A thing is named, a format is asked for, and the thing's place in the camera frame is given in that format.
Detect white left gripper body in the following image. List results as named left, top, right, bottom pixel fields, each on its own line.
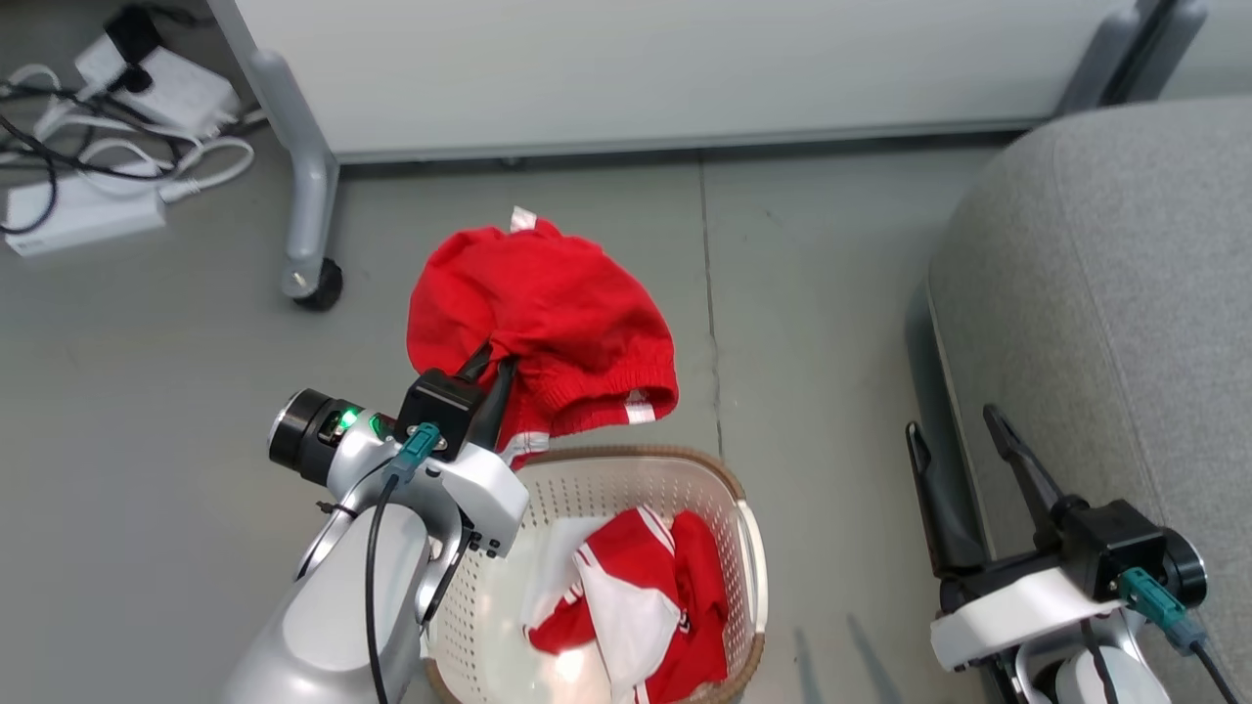
left=430, top=445, right=530, bottom=559

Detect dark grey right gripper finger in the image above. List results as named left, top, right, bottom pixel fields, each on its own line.
left=905, top=420, right=989, bottom=580
left=982, top=403, right=1069, bottom=550

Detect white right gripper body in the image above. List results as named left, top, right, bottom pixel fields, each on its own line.
left=929, top=550, right=1126, bottom=672

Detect red shorts white stripes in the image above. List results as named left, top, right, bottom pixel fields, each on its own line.
left=405, top=205, right=682, bottom=472

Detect red and white jacket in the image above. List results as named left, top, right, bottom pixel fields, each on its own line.
left=521, top=504, right=731, bottom=704

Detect white perforated plastic laundry basket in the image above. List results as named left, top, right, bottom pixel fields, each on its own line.
left=421, top=445, right=770, bottom=704

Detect black caster wheel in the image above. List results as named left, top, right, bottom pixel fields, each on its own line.
left=293, top=257, right=345, bottom=313

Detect grey fabric sofa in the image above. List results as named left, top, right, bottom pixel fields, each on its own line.
left=905, top=93, right=1252, bottom=704

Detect grey partition leg with caster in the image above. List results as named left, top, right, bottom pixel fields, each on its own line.
left=245, top=47, right=343, bottom=300

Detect large white partition panel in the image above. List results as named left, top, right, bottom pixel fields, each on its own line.
left=205, top=0, right=1145, bottom=163

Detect white power strip with plugs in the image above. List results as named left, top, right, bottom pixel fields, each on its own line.
left=73, top=32, right=242, bottom=140

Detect long white power strip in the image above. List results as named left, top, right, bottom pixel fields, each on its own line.
left=4, top=171, right=168, bottom=258

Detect narrow white partition panel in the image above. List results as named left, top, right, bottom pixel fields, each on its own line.
left=1162, top=0, right=1252, bottom=101

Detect black power adapter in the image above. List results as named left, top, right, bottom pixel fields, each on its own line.
left=103, top=4, right=164, bottom=66

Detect right arm black cable teal plug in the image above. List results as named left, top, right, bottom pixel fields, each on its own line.
left=1118, top=567, right=1245, bottom=704

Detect arm black cable teal plug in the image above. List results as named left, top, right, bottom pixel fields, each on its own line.
left=365, top=422, right=443, bottom=704
left=1118, top=567, right=1245, bottom=704

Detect left arm black cable teal plug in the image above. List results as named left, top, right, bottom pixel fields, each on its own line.
left=365, top=422, right=443, bottom=704

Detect white floor cable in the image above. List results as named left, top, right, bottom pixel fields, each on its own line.
left=0, top=63, right=256, bottom=204

